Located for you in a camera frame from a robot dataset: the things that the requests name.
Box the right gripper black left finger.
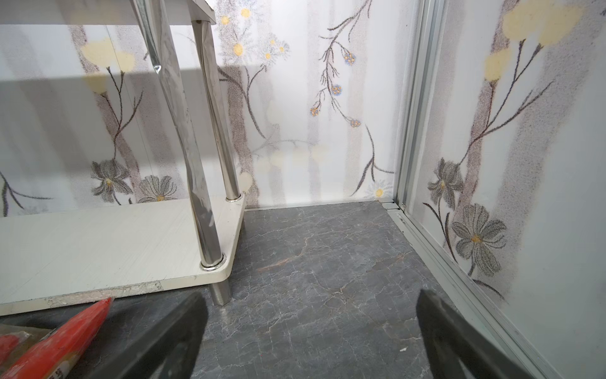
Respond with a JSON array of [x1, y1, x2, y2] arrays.
[[91, 293, 208, 378]]

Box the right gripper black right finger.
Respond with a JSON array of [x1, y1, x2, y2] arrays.
[[416, 290, 532, 378]]

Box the red spaghetti bag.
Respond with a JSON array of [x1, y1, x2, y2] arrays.
[[2, 298, 114, 378], [0, 331, 30, 365]]

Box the white two-tier metal shelf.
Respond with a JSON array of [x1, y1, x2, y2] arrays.
[[1, 1, 246, 316]]

